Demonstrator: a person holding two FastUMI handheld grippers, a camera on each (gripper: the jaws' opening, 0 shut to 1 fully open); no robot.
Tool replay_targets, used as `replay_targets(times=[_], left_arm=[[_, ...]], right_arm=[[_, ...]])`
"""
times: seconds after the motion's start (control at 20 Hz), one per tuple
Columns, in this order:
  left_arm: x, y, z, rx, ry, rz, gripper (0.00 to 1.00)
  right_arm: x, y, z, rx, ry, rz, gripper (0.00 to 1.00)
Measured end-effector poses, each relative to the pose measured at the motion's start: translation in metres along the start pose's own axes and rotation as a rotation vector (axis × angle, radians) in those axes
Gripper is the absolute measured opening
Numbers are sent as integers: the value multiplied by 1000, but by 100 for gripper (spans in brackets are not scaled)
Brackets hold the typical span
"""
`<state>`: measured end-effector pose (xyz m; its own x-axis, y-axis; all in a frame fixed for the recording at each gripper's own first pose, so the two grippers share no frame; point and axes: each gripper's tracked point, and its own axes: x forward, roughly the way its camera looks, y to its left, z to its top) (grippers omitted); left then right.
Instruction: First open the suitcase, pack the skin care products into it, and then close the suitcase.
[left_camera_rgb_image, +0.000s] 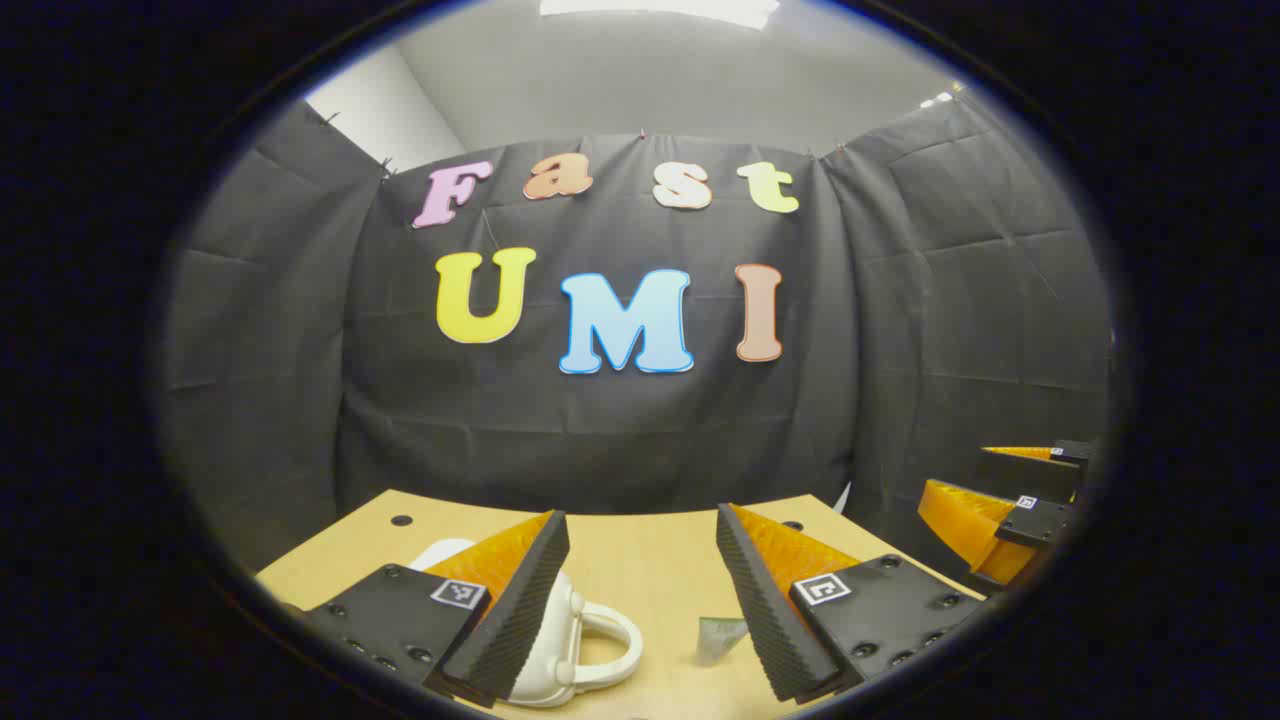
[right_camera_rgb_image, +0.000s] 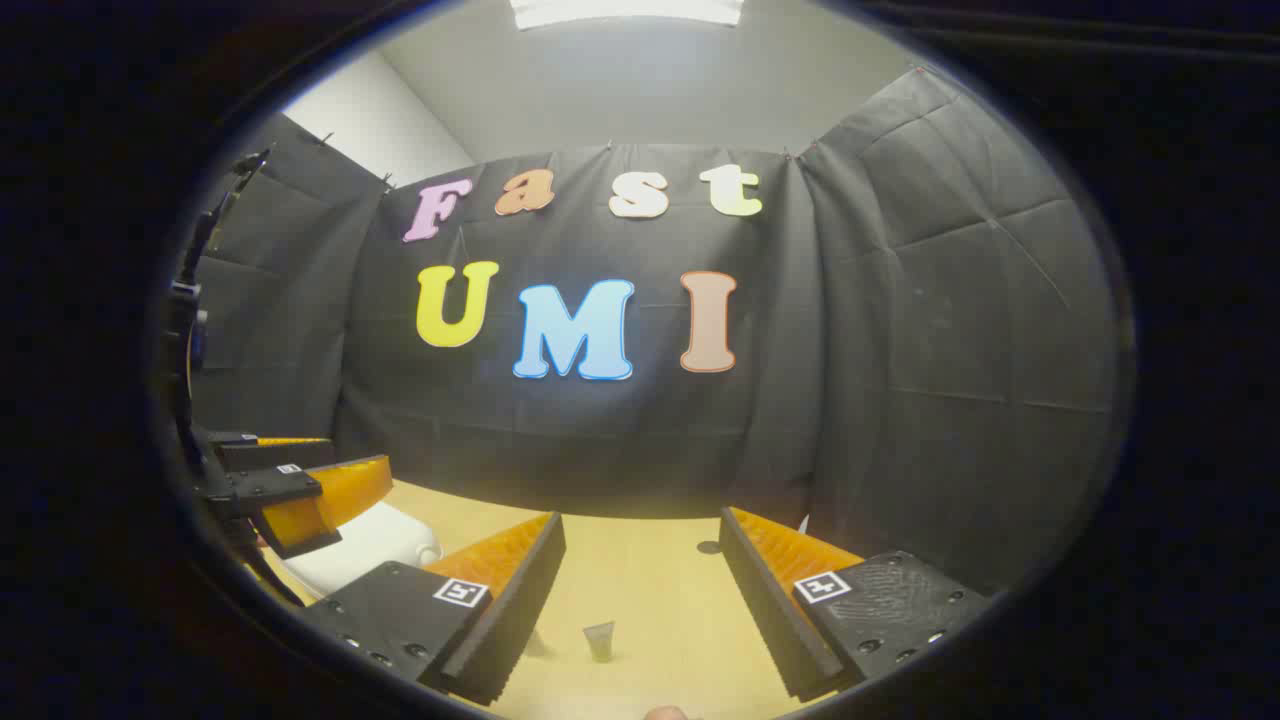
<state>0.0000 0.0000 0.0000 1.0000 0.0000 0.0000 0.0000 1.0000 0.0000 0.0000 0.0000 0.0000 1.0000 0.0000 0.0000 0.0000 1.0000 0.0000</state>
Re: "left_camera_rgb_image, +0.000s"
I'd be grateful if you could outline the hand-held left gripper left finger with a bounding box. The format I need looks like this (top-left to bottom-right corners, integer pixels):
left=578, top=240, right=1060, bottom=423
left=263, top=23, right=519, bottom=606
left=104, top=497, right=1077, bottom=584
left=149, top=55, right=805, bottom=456
left=300, top=510, right=571, bottom=709

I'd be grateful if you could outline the white suitcase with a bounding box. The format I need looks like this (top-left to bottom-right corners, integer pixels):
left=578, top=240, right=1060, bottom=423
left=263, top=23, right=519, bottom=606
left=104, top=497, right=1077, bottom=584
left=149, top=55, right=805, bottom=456
left=410, top=538, right=644, bottom=709

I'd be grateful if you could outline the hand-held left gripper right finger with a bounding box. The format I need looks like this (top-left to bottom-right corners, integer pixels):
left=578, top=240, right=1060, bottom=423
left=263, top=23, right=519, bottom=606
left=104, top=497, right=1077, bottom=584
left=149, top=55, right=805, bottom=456
left=716, top=503, right=986, bottom=704

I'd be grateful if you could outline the black backdrop cloth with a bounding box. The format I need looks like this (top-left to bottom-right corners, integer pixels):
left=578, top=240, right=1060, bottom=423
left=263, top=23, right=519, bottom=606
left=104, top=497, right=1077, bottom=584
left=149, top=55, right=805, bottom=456
left=160, top=95, right=1116, bottom=581

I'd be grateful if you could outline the ceiling light panel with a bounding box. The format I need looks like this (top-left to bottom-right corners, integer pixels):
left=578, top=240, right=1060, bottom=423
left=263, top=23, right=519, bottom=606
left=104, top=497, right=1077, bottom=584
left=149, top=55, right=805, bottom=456
left=540, top=0, right=781, bottom=29

